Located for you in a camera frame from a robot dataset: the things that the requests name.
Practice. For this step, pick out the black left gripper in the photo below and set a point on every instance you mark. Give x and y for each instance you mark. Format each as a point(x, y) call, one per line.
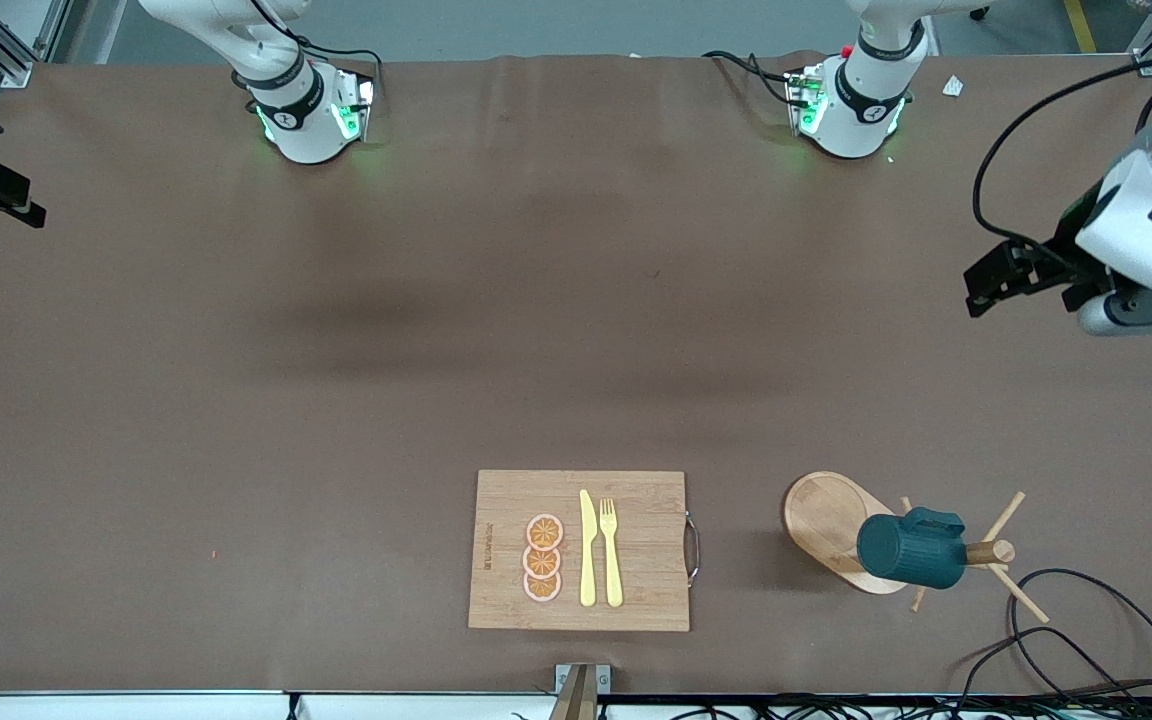
point(1067, 247)

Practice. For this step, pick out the teal cup with yellow inside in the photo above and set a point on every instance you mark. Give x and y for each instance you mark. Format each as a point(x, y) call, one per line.
point(906, 550)

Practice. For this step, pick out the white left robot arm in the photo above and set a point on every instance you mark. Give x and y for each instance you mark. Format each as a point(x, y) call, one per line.
point(861, 110)

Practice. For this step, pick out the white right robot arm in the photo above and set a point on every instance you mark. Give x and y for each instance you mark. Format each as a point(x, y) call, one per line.
point(301, 130)

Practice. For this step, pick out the wooden cup rack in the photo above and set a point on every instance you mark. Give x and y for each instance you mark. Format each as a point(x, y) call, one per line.
point(821, 515)

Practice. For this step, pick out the white paper scrap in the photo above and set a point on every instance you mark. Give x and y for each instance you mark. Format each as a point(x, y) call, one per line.
point(953, 86)

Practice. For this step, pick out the table cover sheet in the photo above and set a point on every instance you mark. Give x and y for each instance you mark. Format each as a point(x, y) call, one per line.
point(236, 500)

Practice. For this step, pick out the yellow plastic fork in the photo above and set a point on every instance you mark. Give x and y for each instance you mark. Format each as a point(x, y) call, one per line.
point(613, 570)

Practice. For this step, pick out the yellow plastic knife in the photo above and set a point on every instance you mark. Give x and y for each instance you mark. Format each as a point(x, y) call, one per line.
point(588, 560)

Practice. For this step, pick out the toy orange slice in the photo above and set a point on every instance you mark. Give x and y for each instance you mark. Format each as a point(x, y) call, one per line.
point(541, 562)
point(544, 531)

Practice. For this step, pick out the brown bar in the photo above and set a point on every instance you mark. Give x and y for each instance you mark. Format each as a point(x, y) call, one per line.
point(576, 700)

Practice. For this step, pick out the aluminium frame profile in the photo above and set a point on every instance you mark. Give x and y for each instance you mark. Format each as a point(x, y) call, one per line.
point(1149, 45)
point(16, 72)

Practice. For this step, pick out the white table edge rail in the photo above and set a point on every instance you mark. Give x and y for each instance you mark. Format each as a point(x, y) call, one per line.
point(136, 708)

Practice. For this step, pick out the grey metal bracket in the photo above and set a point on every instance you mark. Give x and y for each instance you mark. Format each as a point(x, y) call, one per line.
point(604, 678)

